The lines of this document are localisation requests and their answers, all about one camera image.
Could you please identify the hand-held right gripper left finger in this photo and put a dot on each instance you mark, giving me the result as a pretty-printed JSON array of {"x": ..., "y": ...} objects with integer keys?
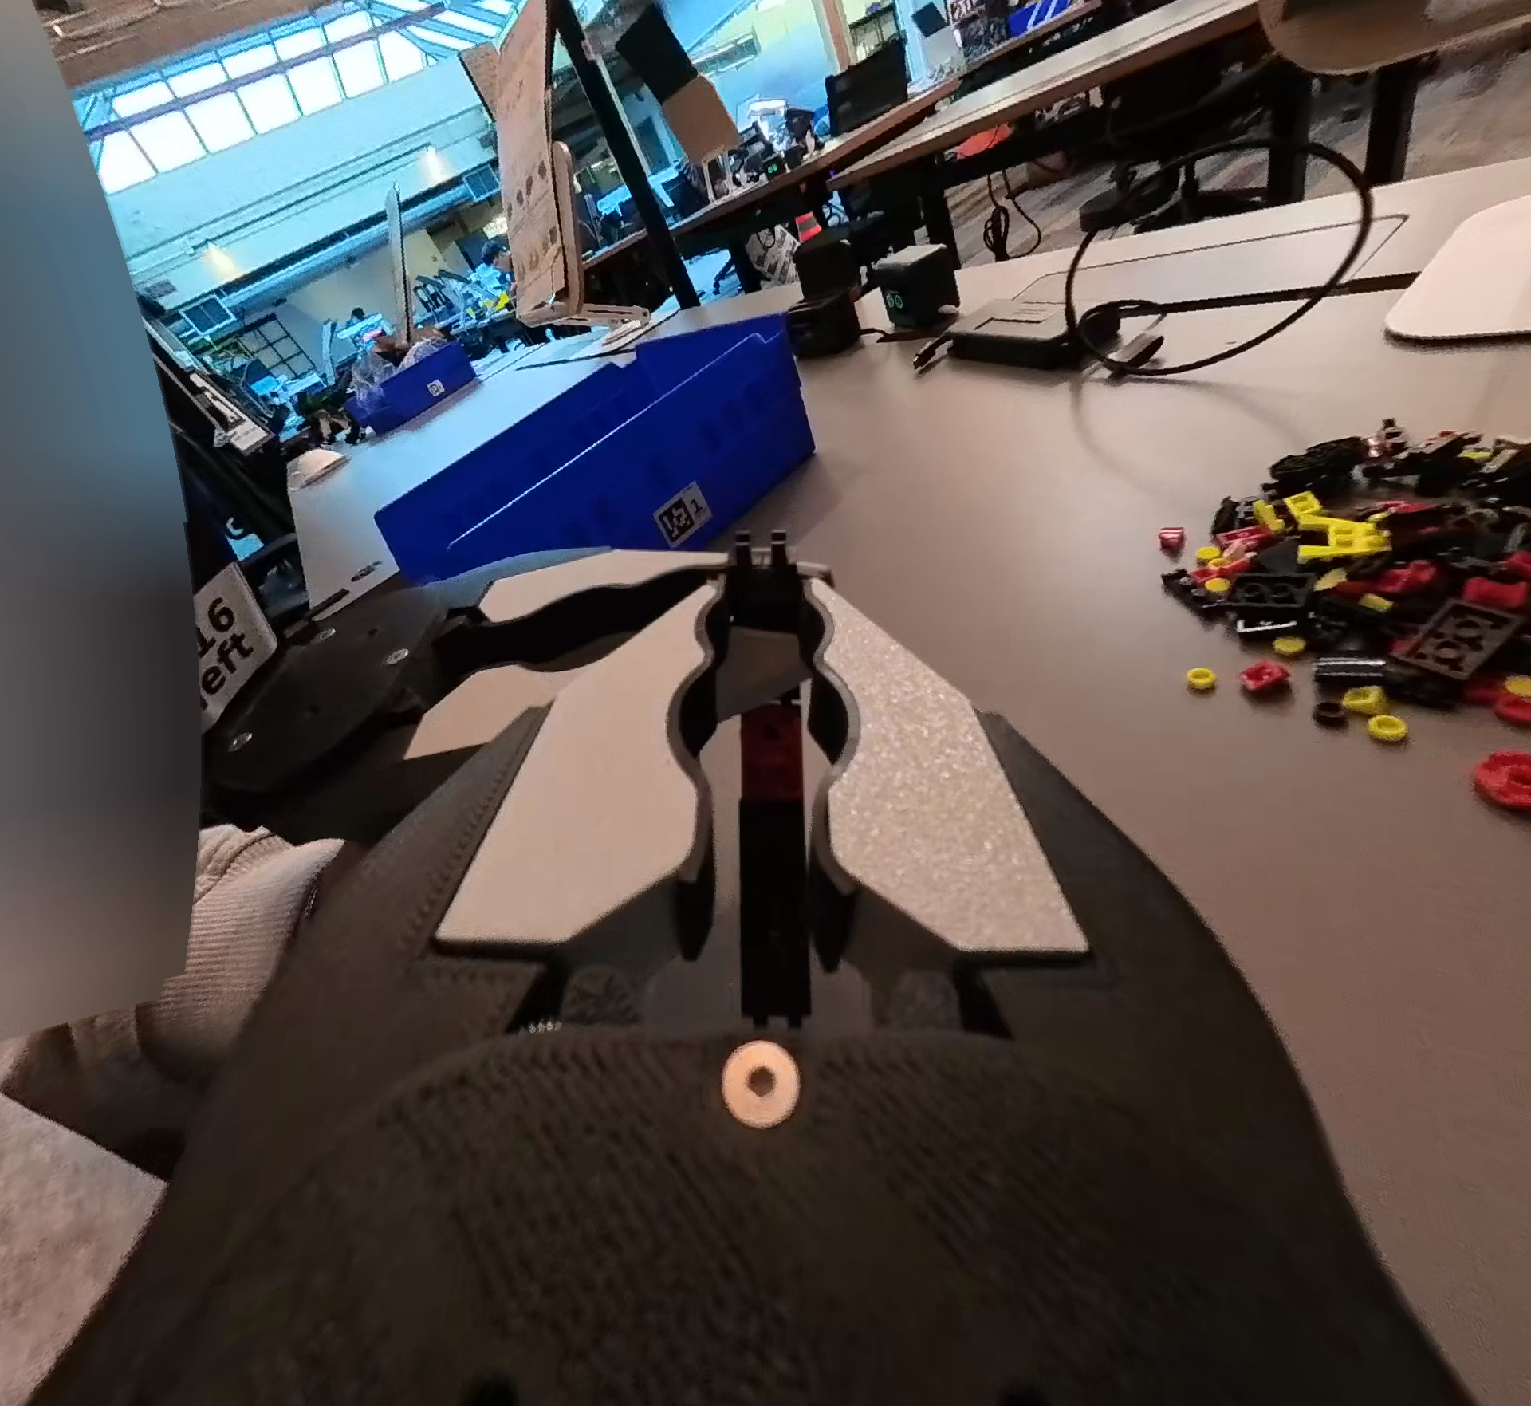
[{"x": 586, "y": 821}]

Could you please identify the person's left forearm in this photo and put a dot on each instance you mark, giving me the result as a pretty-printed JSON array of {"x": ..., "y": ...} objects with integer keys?
[{"x": 250, "y": 917}]

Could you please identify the flat black hub box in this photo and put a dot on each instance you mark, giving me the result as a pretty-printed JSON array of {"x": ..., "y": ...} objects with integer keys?
[{"x": 1015, "y": 337}]

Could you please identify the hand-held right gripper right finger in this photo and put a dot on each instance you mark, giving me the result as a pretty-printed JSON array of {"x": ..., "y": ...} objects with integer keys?
[{"x": 945, "y": 821}]

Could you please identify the cardboard board on stand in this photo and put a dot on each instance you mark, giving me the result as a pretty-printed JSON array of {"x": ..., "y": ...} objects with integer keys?
[{"x": 531, "y": 175}]

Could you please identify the small blue storage bin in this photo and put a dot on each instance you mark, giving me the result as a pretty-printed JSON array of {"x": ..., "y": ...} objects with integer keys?
[{"x": 412, "y": 390}]

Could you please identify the pile of loose lego pieces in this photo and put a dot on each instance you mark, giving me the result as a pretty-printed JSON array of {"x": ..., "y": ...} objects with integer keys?
[{"x": 1375, "y": 581}]

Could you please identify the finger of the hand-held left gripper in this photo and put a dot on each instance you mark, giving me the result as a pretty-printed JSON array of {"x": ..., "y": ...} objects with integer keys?
[
  {"x": 586, "y": 587},
  {"x": 478, "y": 720}
]

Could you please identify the black lego assembly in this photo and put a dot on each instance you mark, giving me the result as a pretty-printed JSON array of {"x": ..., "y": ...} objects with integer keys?
[{"x": 771, "y": 761}]

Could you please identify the background wooden desk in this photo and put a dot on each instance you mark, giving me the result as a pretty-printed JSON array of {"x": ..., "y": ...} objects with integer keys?
[{"x": 1076, "y": 79}]

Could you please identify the white dust mask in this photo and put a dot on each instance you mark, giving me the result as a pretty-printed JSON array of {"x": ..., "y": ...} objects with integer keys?
[{"x": 318, "y": 468}]

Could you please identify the large blue storage bin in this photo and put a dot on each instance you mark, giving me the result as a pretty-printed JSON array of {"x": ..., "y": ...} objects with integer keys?
[{"x": 597, "y": 450}]

